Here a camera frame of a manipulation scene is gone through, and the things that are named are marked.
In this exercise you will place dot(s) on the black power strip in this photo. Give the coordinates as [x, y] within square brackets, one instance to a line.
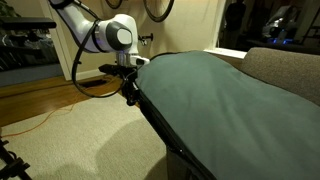
[95, 83]

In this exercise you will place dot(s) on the blurry black camera bar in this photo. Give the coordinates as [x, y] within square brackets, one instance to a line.
[26, 23]

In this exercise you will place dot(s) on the grey ottoman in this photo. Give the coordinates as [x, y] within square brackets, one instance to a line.
[83, 140]

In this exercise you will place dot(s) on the small bicycle wheel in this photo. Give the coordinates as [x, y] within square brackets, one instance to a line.
[114, 7]

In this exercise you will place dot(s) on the black tripod clamp stand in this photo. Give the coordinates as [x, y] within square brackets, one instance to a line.
[13, 166]

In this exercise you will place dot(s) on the grey fabric couch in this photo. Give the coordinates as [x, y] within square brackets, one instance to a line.
[286, 73]

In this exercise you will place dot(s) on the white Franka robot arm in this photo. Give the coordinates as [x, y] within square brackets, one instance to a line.
[80, 26]

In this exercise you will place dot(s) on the teal zippered cushion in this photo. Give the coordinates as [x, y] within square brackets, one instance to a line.
[233, 116]

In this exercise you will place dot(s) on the large bicycle wheel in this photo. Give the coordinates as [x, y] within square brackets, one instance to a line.
[159, 20]

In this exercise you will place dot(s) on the black wall bike hook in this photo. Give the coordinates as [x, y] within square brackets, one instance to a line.
[148, 37]

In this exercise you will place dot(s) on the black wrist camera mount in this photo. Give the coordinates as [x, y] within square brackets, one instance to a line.
[113, 69]

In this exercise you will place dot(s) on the white door frame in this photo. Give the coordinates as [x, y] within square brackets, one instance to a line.
[61, 63]

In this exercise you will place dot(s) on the person in dark clothes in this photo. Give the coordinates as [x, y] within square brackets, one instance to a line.
[235, 20]

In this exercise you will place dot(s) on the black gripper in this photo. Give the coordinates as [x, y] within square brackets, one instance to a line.
[131, 85]

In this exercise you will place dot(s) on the white window frame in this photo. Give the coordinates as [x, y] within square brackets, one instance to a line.
[226, 53]

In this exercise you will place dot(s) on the blue glowing device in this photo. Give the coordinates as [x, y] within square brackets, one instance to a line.
[281, 40]

